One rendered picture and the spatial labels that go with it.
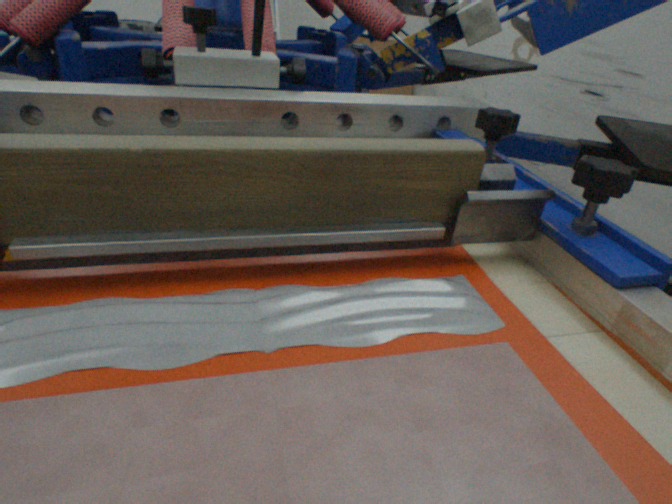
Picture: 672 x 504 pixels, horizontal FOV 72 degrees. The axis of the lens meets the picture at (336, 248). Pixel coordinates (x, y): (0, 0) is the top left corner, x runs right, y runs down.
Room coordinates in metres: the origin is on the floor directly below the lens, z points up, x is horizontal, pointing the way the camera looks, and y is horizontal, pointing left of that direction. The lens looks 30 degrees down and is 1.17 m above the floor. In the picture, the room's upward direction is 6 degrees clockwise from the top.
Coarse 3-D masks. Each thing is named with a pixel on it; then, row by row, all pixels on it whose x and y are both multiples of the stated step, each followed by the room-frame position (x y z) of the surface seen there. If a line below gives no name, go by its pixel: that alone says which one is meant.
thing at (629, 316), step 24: (552, 240) 0.36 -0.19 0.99; (552, 264) 0.35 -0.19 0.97; (576, 264) 0.33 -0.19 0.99; (576, 288) 0.32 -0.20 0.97; (600, 288) 0.30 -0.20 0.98; (624, 288) 0.29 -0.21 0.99; (648, 288) 0.29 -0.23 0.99; (600, 312) 0.29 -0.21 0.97; (624, 312) 0.27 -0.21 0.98; (648, 312) 0.26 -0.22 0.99; (624, 336) 0.27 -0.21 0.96; (648, 336) 0.25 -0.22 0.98; (648, 360) 0.25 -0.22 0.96
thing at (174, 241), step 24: (24, 240) 0.26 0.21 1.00; (48, 240) 0.27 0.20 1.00; (72, 240) 0.27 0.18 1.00; (96, 240) 0.27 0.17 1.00; (120, 240) 0.28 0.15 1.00; (144, 240) 0.28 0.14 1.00; (168, 240) 0.28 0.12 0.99; (192, 240) 0.29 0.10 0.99; (216, 240) 0.29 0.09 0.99; (240, 240) 0.30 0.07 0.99; (264, 240) 0.30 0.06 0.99; (288, 240) 0.31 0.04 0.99; (312, 240) 0.31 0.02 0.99; (336, 240) 0.32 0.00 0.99; (360, 240) 0.33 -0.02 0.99; (384, 240) 0.33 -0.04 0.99
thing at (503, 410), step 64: (320, 256) 0.35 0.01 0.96; (384, 256) 0.36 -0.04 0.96; (448, 256) 0.37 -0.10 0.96; (512, 320) 0.28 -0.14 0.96; (320, 384) 0.20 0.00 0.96; (384, 384) 0.20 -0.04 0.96; (448, 384) 0.21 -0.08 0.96; (512, 384) 0.22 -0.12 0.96; (576, 384) 0.22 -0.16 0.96; (320, 448) 0.16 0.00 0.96; (384, 448) 0.16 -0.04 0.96; (448, 448) 0.16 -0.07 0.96; (512, 448) 0.17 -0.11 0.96; (576, 448) 0.17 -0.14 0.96; (640, 448) 0.18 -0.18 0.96
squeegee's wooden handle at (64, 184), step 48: (0, 144) 0.27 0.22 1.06; (48, 144) 0.28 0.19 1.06; (96, 144) 0.29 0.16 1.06; (144, 144) 0.30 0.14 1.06; (192, 144) 0.31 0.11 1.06; (240, 144) 0.32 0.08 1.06; (288, 144) 0.33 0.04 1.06; (336, 144) 0.34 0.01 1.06; (384, 144) 0.35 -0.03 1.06; (432, 144) 0.37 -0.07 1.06; (0, 192) 0.26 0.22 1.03; (48, 192) 0.27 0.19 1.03; (96, 192) 0.28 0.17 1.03; (144, 192) 0.29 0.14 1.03; (192, 192) 0.30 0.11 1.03; (240, 192) 0.31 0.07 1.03; (288, 192) 0.32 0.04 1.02; (336, 192) 0.33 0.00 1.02; (384, 192) 0.34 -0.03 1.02; (432, 192) 0.36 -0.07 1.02; (0, 240) 0.26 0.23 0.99
